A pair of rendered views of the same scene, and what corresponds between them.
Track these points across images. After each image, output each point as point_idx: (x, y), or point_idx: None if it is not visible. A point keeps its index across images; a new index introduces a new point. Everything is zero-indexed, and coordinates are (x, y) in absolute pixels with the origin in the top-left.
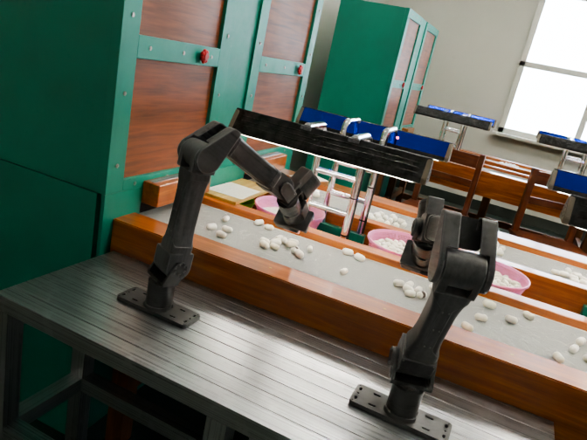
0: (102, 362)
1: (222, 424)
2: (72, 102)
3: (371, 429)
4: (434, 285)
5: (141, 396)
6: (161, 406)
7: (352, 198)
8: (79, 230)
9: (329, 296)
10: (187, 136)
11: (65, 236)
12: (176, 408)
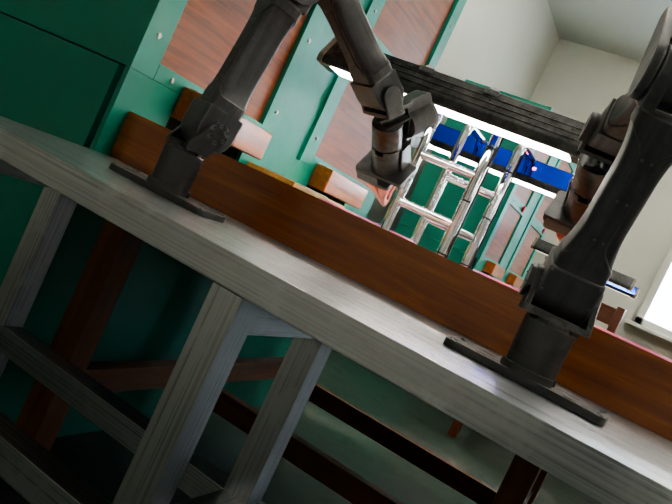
0: None
1: (236, 295)
2: None
3: (480, 368)
4: (638, 105)
5: (69, 445)
6: (95, 464)
7: (465, 199)
8: (76, 115)
9: (425, 248)
10: None
11: (52, 123)
12: (116, 474)
